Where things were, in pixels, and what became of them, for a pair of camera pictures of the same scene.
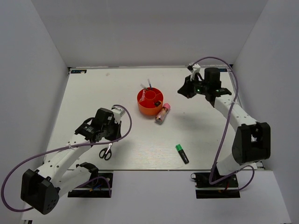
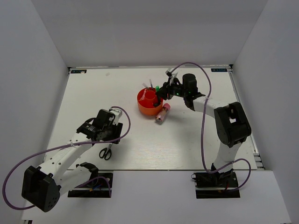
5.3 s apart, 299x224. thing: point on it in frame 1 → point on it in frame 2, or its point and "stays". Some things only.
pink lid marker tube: (161, 116) stays
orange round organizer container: (147, 106) stays
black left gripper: (117, 134) stays
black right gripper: (186, 90) → (166, 89)
